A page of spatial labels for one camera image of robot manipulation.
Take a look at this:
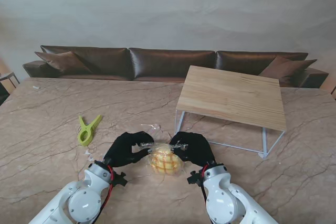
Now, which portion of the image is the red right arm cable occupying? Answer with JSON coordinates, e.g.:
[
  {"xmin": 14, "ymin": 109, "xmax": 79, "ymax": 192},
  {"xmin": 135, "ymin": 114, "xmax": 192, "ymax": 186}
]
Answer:
[{"xmin": 199, "ymin": 164, "xmax": 210, "ymax": 204}]

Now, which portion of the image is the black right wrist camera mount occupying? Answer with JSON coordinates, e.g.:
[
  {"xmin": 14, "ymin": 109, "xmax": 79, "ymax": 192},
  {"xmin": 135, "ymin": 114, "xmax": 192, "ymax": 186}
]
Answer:
[{"xmin": 186, "ymin": 170, "xmax": 204, "ymax": 186}]

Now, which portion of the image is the yellow pineapple bun bread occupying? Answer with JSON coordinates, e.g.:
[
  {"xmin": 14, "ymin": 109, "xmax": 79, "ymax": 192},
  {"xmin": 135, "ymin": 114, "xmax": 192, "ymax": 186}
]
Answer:
[{"xmin": 148, "ymin": 144, "xmax": 183, "ymax": 176}]

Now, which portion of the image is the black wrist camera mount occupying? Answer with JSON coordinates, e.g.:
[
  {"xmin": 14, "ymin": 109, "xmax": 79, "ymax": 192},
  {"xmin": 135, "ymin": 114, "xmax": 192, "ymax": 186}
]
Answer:
[
  {"xmin": 186, "ymin": 170, "xmax": 204, "ymax": 186},
  {"xmin": 111, "ymin": 171, "xmax": 129, "ymax": 187}
]

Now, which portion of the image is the small wooden table white frame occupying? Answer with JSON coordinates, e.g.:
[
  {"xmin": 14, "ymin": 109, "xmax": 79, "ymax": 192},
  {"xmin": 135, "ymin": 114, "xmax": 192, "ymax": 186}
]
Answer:
[{"xmin": 173, "ymin": 65, "xmax": 287, "ymax": 160}]

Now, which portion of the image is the crumpled clear plastic scrap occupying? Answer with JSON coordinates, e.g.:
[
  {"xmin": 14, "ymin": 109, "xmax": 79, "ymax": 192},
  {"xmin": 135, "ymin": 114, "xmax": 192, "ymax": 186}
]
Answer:
[{"xmin": 140, "ymin": 123, "xmax": 163, "ymax": 133}]

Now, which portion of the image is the brown leather cushion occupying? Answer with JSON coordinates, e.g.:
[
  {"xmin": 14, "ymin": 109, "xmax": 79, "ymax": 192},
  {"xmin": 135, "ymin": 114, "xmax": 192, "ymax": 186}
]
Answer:
[
  {"xmin": 258, "ymin": 56, "xmax": 318, "ymax": 84},
  {"xmin": 34, "ymin": 51, "xmax": 93, "ymax": 76}
]

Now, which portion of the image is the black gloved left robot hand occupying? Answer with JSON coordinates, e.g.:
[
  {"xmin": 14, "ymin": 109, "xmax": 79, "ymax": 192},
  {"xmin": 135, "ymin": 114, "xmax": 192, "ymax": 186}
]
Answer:
[{"xmin": 103, "ymin": 130, "xmax": 155, "ymax": 168}]

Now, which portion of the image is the green plastic sealing clip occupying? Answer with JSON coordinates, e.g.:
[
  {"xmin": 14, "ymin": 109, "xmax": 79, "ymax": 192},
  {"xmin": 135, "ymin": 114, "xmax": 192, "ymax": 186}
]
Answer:
[{"xmin": 77, "ymin": 114, "xmax": 103, "ymax": 147}]

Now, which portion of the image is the clear plastic bread bag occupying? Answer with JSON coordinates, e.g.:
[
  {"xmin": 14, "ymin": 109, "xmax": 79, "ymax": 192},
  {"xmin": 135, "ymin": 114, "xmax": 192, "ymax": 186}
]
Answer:
[{"xmin": 138, "ymin": 140, "xmax": 190, "ymax": 179}]

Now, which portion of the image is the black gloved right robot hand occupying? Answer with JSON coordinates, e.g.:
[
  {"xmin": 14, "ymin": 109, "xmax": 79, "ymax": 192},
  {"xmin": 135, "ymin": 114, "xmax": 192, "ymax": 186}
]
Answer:
[{"xmin": 169, "ymin": 131, "xmax": 217, "ymax": 169}]

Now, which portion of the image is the black frame side table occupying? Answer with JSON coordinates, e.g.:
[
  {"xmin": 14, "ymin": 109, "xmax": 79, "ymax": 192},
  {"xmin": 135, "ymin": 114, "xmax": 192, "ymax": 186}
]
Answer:
[{"xmin": 0, "ymin": 71, "xmax": 20, "ymax": 97}]

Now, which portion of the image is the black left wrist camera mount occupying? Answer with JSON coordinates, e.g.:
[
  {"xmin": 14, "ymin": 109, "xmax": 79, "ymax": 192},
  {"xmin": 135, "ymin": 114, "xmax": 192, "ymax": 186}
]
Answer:
[{"xmin": 111, "ymin": 171, "xmax": 129, "ymax": 187}]

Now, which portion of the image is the brown leather sofa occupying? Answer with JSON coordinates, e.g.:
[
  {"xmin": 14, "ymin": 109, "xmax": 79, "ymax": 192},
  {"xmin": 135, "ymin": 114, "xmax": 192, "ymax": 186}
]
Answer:
[{"xmin": 22, "ymin": 45, "xmax": 330, "ymax": 89}]

